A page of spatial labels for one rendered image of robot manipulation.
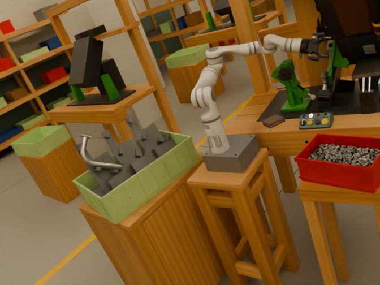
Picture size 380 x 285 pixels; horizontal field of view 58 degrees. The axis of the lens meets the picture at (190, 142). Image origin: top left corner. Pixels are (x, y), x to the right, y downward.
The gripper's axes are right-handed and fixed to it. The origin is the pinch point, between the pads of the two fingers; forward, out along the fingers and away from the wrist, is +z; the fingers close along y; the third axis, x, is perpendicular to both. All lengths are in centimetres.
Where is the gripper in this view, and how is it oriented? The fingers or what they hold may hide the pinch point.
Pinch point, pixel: (329, 47)
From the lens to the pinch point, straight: 195.2
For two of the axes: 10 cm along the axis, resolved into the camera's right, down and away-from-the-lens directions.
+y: 2.6, -9.6, 1.0
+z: 8.6, 1.9, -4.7
